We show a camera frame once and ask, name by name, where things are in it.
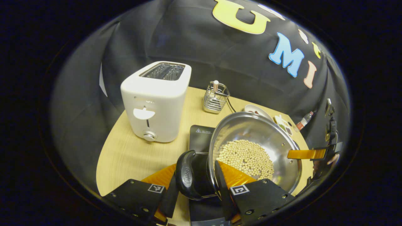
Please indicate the pile of soybeans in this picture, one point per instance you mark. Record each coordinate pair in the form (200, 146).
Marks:
(245, 153)

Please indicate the white divided tray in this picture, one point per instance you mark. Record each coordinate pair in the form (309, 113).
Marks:
(278, 119)

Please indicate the white toaster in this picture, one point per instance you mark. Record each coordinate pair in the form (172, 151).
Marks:
(157, 94)

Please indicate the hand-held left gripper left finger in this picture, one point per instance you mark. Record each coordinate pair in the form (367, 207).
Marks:
(169, 201)

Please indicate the black induction cooktop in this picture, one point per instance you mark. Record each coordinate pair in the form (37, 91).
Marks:
(201, 138)

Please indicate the red meat slice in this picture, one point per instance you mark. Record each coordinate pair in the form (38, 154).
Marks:
(254, 112)

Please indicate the red label water bottle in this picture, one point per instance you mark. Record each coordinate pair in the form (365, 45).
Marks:
(304, 121)

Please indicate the white round plate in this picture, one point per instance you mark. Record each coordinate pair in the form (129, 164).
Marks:
(254, 108)

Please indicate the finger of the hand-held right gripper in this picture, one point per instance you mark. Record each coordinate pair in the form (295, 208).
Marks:
(306, 154)

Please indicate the stainless steel pot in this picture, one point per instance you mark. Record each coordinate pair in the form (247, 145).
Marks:
(251, 128)

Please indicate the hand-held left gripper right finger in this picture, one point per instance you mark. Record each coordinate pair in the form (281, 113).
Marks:
(224, 194)

